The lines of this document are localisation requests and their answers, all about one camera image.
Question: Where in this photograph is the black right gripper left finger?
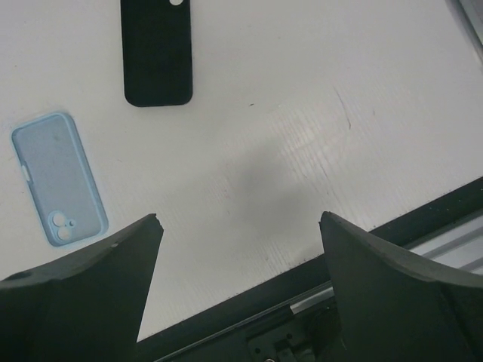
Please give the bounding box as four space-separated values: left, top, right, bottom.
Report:
1 214 163 361

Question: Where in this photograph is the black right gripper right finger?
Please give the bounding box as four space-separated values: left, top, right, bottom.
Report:
319 212 482 361

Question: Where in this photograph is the light blue phone case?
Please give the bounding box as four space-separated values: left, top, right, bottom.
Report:
11 112 109 247

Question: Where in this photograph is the black phone case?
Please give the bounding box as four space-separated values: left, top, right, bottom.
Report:
120 0 193 107

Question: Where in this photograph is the black table edge rail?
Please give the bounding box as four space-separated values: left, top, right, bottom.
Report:
134 179 482 361

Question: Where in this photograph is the horizontal aluminium frame rail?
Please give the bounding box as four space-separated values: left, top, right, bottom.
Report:
288 214 483 316

